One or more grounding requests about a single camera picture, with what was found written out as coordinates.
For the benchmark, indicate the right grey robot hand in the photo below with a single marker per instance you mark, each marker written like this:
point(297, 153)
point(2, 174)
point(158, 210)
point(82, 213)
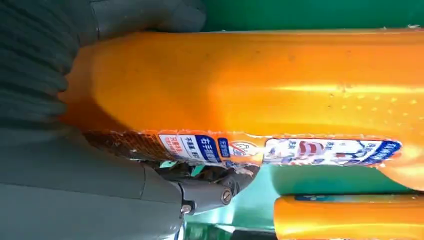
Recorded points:
point(82, 192)

